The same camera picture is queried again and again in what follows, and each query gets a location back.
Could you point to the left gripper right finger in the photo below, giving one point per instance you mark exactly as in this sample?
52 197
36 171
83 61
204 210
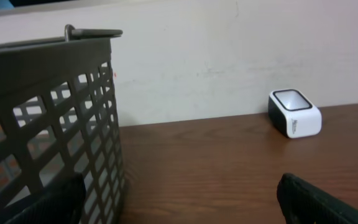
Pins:
302 202

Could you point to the grey plastic shopping basket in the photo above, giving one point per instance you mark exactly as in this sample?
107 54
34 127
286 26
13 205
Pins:
58 116

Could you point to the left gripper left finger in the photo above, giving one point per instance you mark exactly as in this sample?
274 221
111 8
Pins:
61 202

